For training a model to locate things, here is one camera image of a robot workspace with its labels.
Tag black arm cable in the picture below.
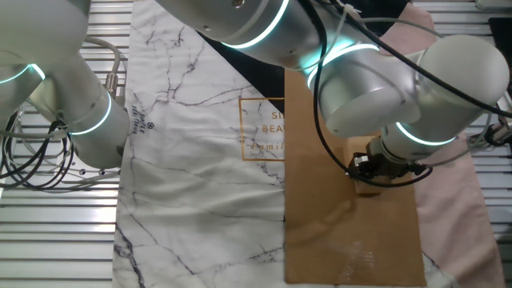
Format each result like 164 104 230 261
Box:
295 0 435 189

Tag grey cable with metal plug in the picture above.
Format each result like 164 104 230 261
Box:
82 34 122 100

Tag black cable bundle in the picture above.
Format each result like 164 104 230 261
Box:
0 111 76 192

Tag brown cardboard sheet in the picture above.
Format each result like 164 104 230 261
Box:
283 70 428 288

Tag white cable strap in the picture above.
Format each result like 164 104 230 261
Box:
223 0 277 45

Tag marble pattern cloth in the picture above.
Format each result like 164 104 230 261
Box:
111 0 507 288

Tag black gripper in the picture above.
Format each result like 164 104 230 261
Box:
346 150 415 180

